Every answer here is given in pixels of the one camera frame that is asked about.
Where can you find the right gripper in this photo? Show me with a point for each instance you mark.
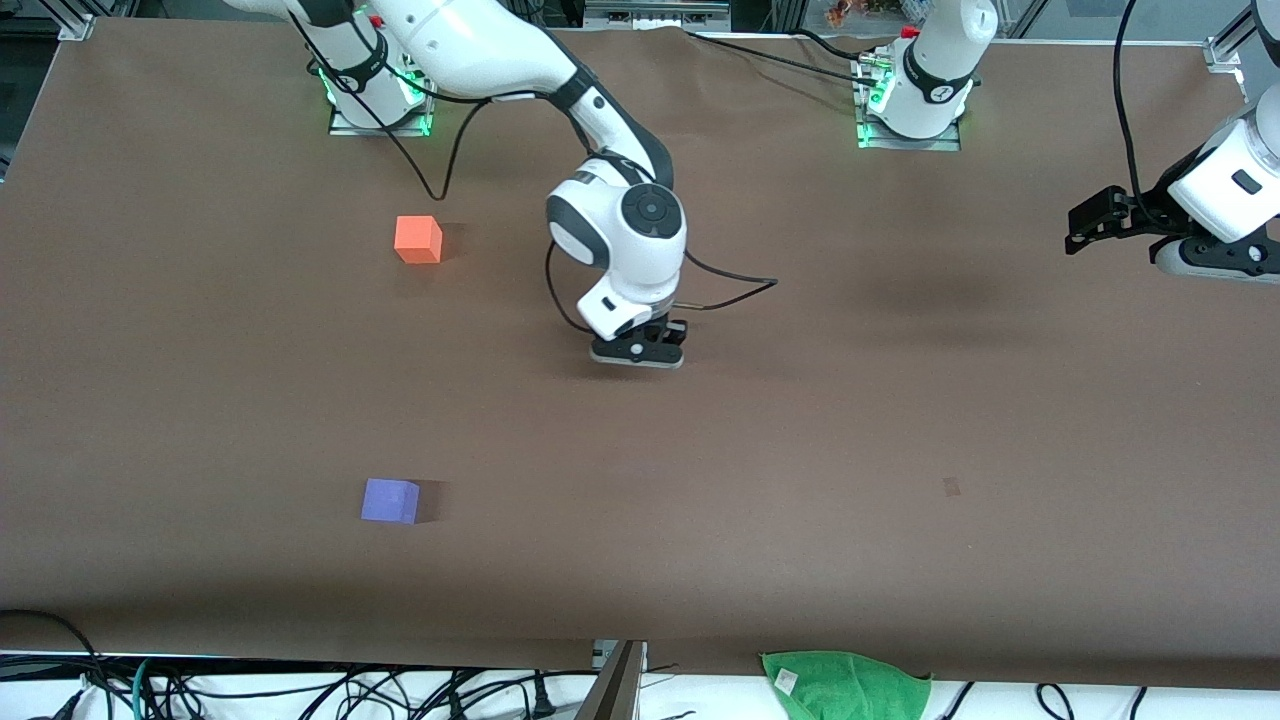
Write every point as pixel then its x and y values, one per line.
pixel 662 324

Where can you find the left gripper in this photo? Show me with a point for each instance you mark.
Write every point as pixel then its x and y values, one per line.
pixel 1143 214

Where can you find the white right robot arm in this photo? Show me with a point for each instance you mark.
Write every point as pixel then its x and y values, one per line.
pixel 620 240

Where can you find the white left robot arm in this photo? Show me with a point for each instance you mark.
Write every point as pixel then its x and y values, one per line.
pixel 940 60

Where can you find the orange block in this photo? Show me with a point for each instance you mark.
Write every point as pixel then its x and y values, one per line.
pixel 417 240

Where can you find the purple block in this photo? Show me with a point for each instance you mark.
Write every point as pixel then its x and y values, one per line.
pixel 390 501

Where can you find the brown table mat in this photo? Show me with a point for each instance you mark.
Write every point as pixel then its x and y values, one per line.
pixel 640 450

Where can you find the green cloth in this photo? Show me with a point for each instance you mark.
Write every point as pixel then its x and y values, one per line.
pixel 850 688

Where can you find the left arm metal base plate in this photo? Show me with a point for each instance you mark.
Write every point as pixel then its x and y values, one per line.
pixel 910 144

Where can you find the aluminium frame profile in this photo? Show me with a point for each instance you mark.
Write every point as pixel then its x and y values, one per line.
pixel 655 14

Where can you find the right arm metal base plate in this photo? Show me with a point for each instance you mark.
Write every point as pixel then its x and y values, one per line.
pixel 395 128

